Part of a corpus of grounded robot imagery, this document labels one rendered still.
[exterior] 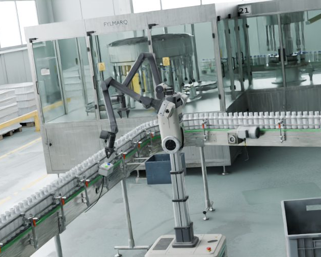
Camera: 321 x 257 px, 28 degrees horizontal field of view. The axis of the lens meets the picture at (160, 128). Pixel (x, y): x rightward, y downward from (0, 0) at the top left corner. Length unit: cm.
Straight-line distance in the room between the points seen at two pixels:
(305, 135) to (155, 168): 158
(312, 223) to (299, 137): 268
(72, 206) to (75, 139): 453
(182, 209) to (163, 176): 49
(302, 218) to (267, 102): 671
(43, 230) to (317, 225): 186
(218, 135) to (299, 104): 372
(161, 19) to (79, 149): 227
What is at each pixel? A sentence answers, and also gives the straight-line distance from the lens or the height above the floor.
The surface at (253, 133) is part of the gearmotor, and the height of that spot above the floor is 98.
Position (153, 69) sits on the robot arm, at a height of 182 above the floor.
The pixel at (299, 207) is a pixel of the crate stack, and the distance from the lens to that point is 392.
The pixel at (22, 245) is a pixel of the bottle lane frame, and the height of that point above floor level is 93.
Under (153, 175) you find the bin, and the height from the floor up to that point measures 82.
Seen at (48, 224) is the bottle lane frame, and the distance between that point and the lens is 462.
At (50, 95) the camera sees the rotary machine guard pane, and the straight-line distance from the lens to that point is 950.
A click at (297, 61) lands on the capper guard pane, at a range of 1043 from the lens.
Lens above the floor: 228
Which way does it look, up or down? 10 degrees down
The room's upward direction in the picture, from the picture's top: 7 degrees counter-clockwise
